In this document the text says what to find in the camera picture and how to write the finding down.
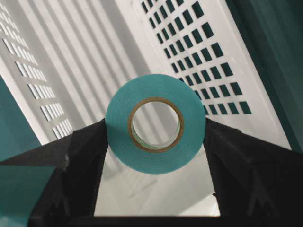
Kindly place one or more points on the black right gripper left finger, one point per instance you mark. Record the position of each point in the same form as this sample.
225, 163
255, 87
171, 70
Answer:
54, 183

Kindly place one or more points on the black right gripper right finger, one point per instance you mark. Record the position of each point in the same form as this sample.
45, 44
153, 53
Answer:
256, 183

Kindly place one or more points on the teal tape roll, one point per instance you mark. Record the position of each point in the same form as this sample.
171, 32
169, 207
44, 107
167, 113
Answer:
155, 124

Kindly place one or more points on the white perforated plastic basket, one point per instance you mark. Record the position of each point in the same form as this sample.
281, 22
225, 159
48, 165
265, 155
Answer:
61, 61

